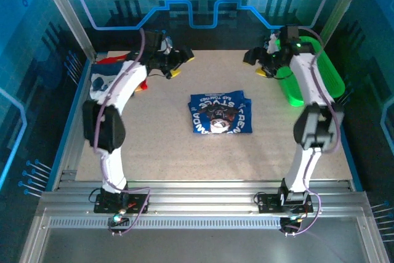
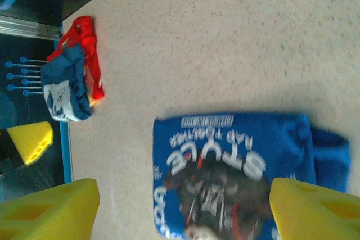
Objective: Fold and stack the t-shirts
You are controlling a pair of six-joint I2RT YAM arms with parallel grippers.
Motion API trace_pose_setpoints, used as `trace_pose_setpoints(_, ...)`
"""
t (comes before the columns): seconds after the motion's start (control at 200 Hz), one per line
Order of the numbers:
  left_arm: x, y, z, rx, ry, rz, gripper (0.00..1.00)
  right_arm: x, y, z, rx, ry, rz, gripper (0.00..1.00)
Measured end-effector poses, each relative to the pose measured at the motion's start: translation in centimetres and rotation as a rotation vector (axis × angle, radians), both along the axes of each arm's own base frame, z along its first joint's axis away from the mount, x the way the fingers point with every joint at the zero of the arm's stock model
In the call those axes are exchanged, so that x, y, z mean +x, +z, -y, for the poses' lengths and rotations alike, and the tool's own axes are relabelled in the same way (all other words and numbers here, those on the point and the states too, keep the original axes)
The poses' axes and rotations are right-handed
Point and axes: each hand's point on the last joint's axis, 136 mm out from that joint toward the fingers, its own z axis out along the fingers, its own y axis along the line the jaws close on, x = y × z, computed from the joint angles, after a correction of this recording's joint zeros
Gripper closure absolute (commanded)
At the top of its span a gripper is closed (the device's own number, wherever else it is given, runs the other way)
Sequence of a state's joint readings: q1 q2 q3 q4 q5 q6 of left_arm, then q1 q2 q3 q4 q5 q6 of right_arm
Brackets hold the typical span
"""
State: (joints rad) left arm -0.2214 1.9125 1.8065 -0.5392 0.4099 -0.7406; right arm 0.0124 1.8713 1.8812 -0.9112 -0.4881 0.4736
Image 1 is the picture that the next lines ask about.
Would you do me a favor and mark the green plastic basket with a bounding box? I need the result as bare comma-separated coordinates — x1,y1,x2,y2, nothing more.
275,35,345,107

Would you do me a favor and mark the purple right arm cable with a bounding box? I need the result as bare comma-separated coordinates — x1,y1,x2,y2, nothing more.
278,27,341,237

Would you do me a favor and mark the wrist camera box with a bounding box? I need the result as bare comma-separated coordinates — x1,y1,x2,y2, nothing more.
161,36,174,55
267,32,280,55

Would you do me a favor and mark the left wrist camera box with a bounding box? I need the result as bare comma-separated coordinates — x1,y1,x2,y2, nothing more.
161,36,174,55

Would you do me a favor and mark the navy cartoon print t-shirt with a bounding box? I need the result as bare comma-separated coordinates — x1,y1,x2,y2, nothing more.
89,62,124,101

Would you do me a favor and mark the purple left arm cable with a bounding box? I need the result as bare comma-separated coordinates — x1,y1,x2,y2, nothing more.
92,28,151,236

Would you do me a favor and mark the connector board with green light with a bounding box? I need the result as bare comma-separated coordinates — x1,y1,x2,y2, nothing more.
279,215,304,236
107,211,130,235

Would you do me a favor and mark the blue panda print t-shirt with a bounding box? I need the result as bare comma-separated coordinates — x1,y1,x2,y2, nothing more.
187,90,254,136

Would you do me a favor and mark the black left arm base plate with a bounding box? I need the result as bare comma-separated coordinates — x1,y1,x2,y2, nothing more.
94,193,150,214

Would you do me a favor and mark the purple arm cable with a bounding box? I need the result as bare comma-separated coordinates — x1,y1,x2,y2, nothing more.
278,27,341,237
92,28,151,236

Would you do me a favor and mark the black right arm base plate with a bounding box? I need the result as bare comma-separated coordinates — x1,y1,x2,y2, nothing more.
257,193,314,214

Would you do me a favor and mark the red t-shirt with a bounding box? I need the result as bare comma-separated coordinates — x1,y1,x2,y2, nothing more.
97,54,148,93

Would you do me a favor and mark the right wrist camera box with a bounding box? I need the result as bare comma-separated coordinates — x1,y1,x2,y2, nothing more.
267,32,280,55

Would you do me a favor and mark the aluminium frame rail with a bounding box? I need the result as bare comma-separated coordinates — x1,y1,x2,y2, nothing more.
18,179,390,263

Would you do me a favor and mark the slotted grey cable duct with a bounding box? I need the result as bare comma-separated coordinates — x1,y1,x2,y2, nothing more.
49,217,361,230

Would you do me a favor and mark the aluminium upright post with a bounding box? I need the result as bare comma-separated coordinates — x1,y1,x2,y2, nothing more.
34,0,98,61
312,0,371,50

